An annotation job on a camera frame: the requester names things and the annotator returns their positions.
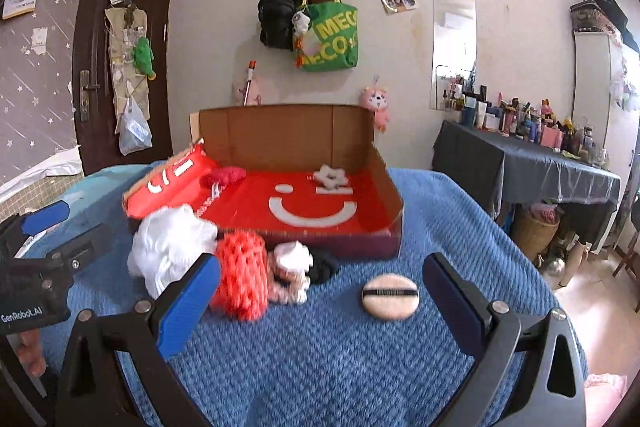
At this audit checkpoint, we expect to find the blue knitted blanket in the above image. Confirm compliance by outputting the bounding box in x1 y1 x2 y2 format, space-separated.
25 165 559 426

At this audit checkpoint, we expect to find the pink plush toy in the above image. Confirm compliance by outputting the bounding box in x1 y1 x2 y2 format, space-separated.
359 87 390 133

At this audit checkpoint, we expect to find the dark brown door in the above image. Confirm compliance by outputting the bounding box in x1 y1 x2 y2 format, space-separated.
72 0 172 176

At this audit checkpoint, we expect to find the white mesh bath pouf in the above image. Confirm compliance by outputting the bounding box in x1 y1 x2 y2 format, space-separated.
127 205 218 299

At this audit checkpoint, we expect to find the white fuzzy star clip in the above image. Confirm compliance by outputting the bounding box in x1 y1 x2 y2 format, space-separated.
312 165 348 191

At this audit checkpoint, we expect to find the round beige powder puff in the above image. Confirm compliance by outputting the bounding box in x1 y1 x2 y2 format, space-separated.
360 273 420 321

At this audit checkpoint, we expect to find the red foam net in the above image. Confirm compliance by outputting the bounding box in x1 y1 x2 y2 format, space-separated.
209 230 268 322

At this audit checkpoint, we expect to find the red cardboard box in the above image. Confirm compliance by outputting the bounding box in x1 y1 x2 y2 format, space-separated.
122 104 404 260

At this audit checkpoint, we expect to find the person's left hand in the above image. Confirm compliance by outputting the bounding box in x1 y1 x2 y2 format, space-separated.
17 329 47 378

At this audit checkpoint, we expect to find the black fluffy scrunchie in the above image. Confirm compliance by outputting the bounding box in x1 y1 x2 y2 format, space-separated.
307 251 340 285

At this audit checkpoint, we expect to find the beige hanging door organizer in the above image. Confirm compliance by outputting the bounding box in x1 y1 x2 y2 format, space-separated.
104 8 150 132

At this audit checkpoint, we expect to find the plastic bag on door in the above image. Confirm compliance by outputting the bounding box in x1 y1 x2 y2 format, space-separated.
118 98 152 156

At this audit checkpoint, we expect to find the white wardrobe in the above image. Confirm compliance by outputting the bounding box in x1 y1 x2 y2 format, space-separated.
572 31 639 183

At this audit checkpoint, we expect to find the cream crochet scrunchie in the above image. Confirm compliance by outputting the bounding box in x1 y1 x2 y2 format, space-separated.
267 242 314 305

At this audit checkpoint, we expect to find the green plush toy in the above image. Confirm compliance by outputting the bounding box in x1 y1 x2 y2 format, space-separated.
131 37 156 80

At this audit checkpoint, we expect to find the black backpack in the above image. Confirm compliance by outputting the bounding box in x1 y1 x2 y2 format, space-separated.
257 0 302 51

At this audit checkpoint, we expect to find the wicker basket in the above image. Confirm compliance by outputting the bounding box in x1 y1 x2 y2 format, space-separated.
511 207 560 262

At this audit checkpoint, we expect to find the green tote bag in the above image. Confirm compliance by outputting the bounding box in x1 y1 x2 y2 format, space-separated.
292 0 359 72

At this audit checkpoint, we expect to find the dark covered side table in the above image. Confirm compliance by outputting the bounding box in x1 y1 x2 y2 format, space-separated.
432 121 622 247

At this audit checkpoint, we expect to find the wall mirror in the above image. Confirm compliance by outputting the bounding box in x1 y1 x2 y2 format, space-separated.
431 0 477 112

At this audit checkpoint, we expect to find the orange white stick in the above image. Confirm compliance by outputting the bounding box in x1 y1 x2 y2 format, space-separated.
243 61 259 106

